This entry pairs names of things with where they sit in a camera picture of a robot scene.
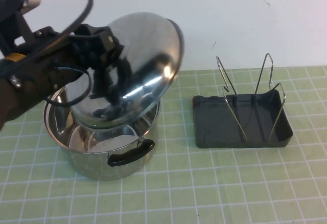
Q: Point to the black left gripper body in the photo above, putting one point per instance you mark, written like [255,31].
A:
[53,55]

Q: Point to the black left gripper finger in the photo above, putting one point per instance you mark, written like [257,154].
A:
[87,50]
[101,83]

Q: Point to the stainless steel lid black knob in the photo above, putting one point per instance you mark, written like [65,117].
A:
[153,63]

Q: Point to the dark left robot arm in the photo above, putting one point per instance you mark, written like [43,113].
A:
[20,101]

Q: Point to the green white checked tablecloth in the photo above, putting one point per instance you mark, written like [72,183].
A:
[178,188]

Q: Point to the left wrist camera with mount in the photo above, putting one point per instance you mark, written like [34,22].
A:
[28,1]

